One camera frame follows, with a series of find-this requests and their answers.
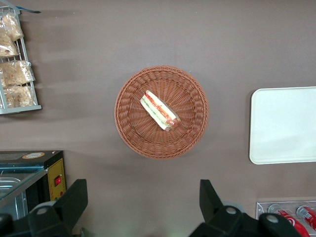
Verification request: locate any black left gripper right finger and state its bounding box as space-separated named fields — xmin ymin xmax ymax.
xmin=189 ymin=179 xmax=297 ymax=237

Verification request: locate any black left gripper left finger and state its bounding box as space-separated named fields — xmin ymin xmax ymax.
xmin=0 ymin=179 xmax=88 ymax=237

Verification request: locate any beige plastic tray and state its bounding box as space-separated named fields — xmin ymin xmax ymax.
xmin=248 ymin=86 xmax=316 ymax=165

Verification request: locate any black food warmer machine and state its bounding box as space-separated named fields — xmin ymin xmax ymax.
xmin=0 ymin=150 xmax=67 ymax=221

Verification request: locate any clear acrylic bottle rack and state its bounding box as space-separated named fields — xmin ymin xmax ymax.
xmin=255 ymin=200 xmax=316 ymax=237

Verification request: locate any red cola bottle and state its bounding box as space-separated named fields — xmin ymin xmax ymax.
xmin=296 ymin=205 xmax=316 ymax=227
xmin=276 ymin=208 xmax=310 ymax=237

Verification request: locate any brown wicker basket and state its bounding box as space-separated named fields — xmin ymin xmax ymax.
xmin=114 ymin=65 xmax=210 ymax=159

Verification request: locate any wrapped triangle sandwich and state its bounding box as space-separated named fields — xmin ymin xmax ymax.
xmin=140 ymin=89 xmax=181 ymax=132

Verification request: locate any clear bread snack bag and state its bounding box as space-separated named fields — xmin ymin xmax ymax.
xmin=0 ymin=60 xmax=36 ymax=87
xmin=0 ymin=13 xmax=25 ymax=41
xmin=1 ymin=84 xmax=36 ymax=109
xmin=0 ymin=29 xmax=21 ymax=58

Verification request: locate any grey wire rack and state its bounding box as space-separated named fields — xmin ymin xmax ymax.
xmin=0 ymin=5 xmax=42 ymax=116

